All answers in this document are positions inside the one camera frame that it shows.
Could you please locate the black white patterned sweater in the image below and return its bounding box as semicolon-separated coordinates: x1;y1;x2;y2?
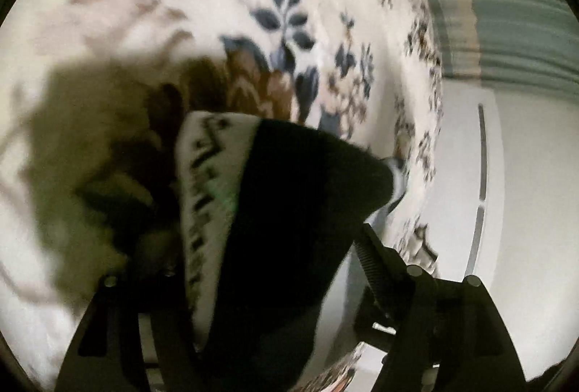
176;111;406;391

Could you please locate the white wardrobe door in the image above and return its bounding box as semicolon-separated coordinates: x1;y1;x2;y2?
422;81;578;378

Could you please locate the white floral bed blanket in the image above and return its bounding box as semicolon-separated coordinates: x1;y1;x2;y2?
1;0;441;391

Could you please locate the green striped curtain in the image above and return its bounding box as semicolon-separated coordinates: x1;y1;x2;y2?
428;0;578;99

